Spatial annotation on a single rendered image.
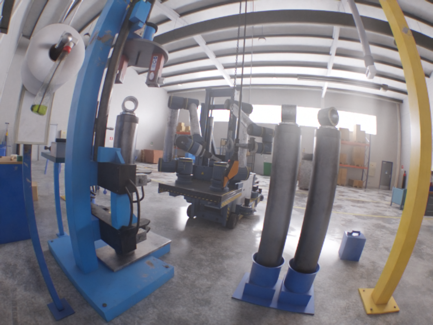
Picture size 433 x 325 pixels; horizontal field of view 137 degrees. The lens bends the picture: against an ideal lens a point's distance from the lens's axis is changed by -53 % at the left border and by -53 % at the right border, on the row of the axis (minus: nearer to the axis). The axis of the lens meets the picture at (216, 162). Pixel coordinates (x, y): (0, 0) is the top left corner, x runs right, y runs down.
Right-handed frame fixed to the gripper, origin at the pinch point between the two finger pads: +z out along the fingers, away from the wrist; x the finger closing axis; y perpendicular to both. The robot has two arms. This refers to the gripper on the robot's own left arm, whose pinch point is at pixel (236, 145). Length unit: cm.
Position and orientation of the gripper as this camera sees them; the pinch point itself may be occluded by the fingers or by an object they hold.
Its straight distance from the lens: 165.0
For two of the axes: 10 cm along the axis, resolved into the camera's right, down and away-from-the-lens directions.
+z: -9.3, -0.8, -3.6
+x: -3.5, -0.8, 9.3
